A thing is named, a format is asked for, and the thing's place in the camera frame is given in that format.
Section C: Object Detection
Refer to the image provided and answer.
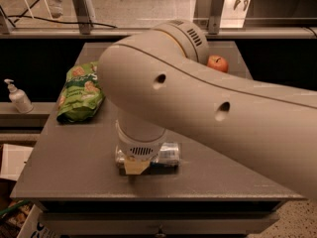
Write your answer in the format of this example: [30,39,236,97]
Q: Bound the white pump dispenser bottle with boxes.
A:
[4,78,33,113]

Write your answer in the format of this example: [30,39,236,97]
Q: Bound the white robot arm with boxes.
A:
[97,20,317,199]

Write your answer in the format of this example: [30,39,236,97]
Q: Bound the white cardboard box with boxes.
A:
[0,144,33,181]

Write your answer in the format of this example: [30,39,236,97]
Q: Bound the grey table drawer front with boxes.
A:
[39,213,278,236]

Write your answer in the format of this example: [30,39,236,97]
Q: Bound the left metal railing post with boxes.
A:
[72,0,96,35]

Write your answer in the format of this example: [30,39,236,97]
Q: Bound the red apple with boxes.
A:
[207,55,229,73]

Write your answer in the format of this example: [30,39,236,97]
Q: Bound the right metal railing post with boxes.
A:
[208,0,225,35]

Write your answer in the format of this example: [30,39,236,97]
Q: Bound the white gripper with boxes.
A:
[116,109,166,176]

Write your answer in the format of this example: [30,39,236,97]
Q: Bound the green snack bag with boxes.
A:
[56,61,105,123]

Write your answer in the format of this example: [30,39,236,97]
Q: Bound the silver redbull can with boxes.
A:
[115,142,181,169]

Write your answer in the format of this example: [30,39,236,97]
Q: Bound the black cable on floor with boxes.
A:
[0,0,118,30]

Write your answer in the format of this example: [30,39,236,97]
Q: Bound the white printed box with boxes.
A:
[17,205,61,238]

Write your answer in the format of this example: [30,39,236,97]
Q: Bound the metal railing post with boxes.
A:
[72,0,96,35]
[208,0,225,35]

